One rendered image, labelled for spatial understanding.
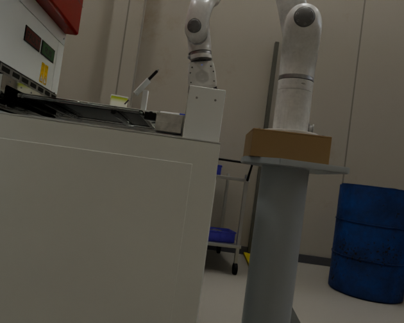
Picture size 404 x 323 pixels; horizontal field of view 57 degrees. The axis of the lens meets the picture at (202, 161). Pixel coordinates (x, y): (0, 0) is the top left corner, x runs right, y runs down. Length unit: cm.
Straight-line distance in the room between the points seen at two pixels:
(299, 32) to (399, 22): 335
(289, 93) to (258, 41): 285
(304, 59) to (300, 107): 16
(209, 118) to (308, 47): 49
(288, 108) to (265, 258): 49
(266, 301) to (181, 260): 46
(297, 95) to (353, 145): 287
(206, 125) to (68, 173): 35
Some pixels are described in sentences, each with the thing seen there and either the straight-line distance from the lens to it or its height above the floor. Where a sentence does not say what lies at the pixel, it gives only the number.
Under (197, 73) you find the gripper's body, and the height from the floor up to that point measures 109.
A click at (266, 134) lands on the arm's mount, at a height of 89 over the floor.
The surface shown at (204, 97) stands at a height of 93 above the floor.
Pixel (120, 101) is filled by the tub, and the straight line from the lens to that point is 169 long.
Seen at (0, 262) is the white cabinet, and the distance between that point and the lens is 100.
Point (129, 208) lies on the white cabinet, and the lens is 89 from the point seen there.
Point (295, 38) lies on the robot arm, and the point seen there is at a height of 121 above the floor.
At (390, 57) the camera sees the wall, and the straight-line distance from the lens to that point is 444.
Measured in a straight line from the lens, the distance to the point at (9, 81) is 123.
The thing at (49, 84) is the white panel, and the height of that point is 99.
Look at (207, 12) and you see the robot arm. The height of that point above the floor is 128.
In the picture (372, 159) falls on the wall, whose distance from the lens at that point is 419.
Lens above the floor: 74
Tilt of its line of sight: 2 degrees up
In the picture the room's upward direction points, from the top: 8 degrees clockwise
